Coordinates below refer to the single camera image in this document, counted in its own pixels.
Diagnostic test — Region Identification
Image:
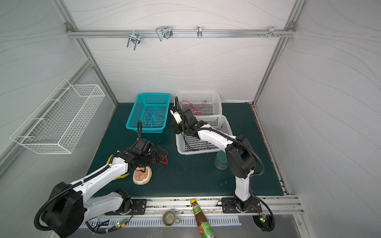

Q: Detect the yellow banana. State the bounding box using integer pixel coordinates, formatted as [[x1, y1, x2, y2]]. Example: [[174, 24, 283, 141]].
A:
[[106, 154, 131, 181]]

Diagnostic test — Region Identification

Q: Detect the metal u-bolt hook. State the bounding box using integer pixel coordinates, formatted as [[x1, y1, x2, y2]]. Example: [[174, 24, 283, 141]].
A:
[[127, 31, 141, 51]]

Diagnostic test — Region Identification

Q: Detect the white basket near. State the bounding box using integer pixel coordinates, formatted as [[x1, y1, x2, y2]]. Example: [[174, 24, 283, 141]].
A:
[[176, 115, 233, 155]]

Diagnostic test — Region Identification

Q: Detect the metal cup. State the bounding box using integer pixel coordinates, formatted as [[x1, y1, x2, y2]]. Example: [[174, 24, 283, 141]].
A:
[[162, 210, 180, 227]]

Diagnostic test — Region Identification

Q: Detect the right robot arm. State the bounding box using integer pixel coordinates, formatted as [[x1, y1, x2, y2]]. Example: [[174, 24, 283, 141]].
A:
[[170, 97, 265, 213]]

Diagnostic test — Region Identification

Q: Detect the metal double hook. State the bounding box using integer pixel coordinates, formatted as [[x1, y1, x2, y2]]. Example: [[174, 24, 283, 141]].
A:
[[155, 26, 173, 42]]

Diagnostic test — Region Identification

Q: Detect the metal cross rail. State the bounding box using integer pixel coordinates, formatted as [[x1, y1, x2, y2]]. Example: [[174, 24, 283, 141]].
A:
[[66, 29, 296, 39]]

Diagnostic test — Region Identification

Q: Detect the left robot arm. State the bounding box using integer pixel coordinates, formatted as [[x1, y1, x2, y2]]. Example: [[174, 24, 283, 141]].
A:
[[34, 121, 159, 238]]

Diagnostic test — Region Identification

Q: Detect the black cable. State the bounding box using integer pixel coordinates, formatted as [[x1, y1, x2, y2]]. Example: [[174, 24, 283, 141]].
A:
[[180, 121, 227, 151]]

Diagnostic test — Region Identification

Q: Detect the small metal clip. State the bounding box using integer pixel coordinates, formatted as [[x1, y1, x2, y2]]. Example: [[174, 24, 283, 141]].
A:
[[196, 26, 202, 38]]

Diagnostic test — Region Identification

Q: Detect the metal bracket hook right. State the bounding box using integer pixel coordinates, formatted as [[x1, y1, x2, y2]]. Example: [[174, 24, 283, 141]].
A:
[[258, 26, 285, 38]]

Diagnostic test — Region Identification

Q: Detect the sauce bottle green label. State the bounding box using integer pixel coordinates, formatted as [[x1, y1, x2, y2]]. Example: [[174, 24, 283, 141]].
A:
[[190, 199, 215, 238]]

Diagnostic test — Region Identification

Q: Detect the blue cable in basket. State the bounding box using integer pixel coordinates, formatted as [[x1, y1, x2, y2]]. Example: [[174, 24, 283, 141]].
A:
[[139, 108, 161, 124]]

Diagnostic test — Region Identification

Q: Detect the clear jar green lid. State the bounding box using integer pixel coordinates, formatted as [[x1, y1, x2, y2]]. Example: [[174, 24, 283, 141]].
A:
[[214, 151, 228, 171]]

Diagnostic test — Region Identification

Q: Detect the white basket far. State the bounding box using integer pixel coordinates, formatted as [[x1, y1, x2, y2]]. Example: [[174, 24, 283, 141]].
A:
[[175, 91, 222, 116]]

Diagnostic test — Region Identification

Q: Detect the teal plastic basket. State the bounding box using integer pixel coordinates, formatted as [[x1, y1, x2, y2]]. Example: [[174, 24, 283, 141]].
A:
[[126, 93, 171, 134]]

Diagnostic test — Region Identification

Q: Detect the white wire wall basket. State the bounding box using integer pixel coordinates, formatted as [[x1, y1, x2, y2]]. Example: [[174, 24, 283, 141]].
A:
[[10, 79, 105, 154]]

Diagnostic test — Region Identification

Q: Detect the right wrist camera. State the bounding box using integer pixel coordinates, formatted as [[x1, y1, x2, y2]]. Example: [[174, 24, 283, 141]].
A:
[[170, 108, 182, 124]]

